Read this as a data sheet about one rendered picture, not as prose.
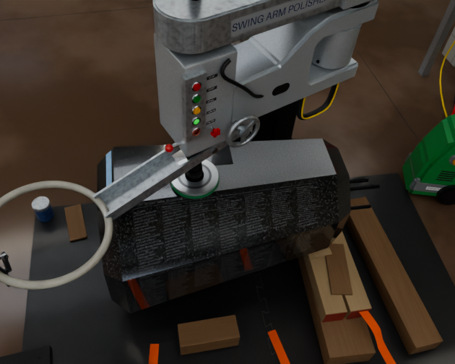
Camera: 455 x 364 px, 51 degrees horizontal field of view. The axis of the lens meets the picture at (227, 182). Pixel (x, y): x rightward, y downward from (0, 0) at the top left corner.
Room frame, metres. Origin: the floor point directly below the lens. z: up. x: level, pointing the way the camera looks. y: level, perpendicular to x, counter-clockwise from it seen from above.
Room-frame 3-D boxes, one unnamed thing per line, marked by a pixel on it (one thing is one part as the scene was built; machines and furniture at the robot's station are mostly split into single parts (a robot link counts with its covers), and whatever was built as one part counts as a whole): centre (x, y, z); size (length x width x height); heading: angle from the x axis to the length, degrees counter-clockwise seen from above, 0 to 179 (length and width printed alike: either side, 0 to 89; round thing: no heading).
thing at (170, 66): (1.37, 0.08, 1.32); 0.36 x 0.22 x 0.45; 127
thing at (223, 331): (0.91, 0.03, 0.07); 0.30 x 0.12 x 0.12; 105
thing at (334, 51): (1.72, -0.38, 1.34); 0.19 x 0.19 x 0.20
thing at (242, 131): (1.30, -0.02, 1.20); 0.15 x 0.10 x 0.15; 127
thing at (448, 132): (2.13, -1.37, 0.43); 0.35 x 0.35 x 0.87; 89
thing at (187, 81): (1.19, 0.13, 1.37); 0.08 x 0.03 x 0.28; 127
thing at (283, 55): (1.55, -0.17, 1.30); 0.74 x 0.23 x 0.49; 127
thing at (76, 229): (1.54, 0.89, 0.02); 0.25 x 0.10 x 0.01; 24
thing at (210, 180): (1.32, 0.15, 0.84); 0.21 x 0.21 x 0.01
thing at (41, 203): (1.58, 1.09, 0.08); 0.10 x 0.10 x 0.13
